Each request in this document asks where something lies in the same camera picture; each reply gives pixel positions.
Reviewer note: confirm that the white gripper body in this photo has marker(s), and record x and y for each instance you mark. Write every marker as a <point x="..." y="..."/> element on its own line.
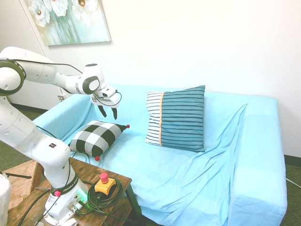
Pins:
<point x="108" y="100"/>

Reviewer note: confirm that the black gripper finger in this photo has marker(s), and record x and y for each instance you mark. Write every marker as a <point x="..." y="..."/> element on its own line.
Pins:
<point x="103" y="111"/>
<point x="114" y="113"/>

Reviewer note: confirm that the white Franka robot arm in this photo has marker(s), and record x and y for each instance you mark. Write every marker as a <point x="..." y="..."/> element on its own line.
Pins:
<point x="28" y="131"/>

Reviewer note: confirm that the black white checkered pillow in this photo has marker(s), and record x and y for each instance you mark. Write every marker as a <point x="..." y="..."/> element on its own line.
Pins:
<point x="97" y="138"/>

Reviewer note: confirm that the blue striped pillow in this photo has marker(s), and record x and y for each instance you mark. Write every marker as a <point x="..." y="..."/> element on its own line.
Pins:
<point x="176" y="117"/>

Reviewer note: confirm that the yellow emergency stop button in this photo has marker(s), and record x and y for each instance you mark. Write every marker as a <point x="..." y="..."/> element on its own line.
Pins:
<point x="104" y="185"/>

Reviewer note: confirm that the floral canvas painting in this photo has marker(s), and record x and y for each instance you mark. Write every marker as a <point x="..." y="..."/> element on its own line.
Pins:
<point x="68" y="21"/>

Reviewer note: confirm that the light blue covered sofa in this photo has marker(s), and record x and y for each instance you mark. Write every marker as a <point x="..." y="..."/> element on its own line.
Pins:
<point x="188" y="164"/>

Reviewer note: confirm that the wooden table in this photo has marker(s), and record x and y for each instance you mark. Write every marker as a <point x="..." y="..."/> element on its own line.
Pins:
<point x="77" y="202"/>

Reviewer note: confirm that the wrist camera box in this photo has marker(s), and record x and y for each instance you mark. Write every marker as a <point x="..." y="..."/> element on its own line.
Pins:
<point x="107" y="91"/>

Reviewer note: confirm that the wall power outlet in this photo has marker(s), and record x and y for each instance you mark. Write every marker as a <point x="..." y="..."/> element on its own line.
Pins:
<point x="61" y="97"/>

